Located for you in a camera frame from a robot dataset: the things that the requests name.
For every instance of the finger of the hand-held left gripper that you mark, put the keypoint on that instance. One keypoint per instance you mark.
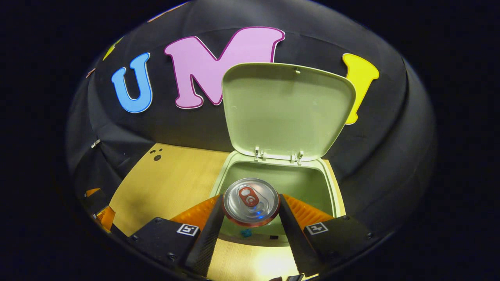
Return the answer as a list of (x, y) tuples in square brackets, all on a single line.
[(105, 217), (93, 203)]

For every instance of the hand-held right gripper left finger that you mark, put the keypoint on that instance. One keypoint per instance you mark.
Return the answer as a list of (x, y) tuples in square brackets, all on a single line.
[(209, 238)]

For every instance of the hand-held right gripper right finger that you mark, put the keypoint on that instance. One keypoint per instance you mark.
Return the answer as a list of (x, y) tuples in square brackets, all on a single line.
[(293, 238)]

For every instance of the blue paper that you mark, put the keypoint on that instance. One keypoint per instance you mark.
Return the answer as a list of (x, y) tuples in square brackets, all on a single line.
[(246, 233)]

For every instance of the red pop can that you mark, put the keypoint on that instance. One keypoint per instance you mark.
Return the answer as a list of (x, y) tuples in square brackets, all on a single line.
[(250, 201)]

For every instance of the green desktop garbage bin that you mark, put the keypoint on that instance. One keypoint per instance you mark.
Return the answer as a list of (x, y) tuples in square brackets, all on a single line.
[(285, 109)]

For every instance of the wooden desktop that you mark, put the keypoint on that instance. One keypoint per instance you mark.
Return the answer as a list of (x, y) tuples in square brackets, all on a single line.
[(172, 187)]

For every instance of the small silver cloth clip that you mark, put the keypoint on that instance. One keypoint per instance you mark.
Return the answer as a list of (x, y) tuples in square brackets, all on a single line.
[(95, 143)]

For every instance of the small orange cloth clamp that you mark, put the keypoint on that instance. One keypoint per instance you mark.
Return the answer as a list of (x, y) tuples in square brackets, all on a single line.
[(90, 73)]

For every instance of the black backdrop cloth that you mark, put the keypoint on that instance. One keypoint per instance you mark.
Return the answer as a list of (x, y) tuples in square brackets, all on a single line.
[(390, 148)]

